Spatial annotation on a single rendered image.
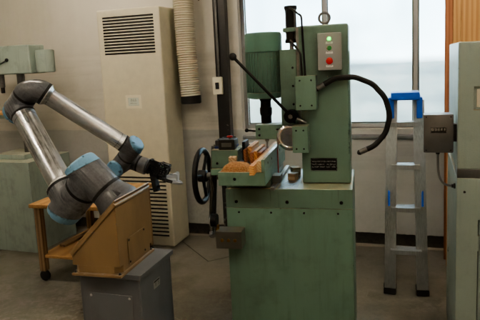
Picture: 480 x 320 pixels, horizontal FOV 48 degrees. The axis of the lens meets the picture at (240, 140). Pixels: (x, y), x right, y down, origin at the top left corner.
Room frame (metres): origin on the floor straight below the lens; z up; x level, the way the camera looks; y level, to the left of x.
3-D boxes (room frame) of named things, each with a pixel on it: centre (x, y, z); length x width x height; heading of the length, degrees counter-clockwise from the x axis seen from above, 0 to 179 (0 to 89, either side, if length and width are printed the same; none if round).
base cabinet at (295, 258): (2.55, -0.25, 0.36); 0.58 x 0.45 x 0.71; 77
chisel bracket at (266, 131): (2.57, -0.15, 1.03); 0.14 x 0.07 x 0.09; 77
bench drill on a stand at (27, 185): (4.21, 1.68, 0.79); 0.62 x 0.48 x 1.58; 70
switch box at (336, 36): (2.36, -0.41, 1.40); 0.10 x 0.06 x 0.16; 77
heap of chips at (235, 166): (2.32, 0.02, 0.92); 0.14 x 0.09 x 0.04; 77
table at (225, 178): (2.57, -0.02, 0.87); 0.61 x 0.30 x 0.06; 167
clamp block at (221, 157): (2.59, 0.06, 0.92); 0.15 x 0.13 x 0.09; 167
